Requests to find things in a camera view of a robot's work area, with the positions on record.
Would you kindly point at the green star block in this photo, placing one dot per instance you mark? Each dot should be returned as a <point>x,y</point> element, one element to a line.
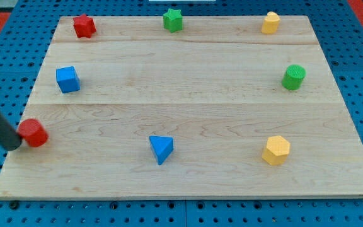
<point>173,20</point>

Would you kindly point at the blue cube block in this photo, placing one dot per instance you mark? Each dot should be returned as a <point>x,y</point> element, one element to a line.
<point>67,79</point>

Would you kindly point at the red star block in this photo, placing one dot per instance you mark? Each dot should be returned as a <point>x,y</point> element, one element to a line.
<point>84,26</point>

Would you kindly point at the wooden board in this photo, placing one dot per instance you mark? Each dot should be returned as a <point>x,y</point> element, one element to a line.
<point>215,87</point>

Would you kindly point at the blue triangle block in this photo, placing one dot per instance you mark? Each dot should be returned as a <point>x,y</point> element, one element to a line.
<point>162,147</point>

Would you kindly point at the yellow hexagon block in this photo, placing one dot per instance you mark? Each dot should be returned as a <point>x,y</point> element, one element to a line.
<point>276,150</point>

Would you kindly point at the green cylinder block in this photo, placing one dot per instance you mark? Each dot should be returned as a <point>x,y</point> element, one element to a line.
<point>293,77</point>

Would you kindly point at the yellow heart block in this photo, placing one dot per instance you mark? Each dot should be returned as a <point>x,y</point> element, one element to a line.
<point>270,23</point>

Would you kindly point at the red cylinder block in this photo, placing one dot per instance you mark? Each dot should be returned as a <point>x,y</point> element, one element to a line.
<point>33,132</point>

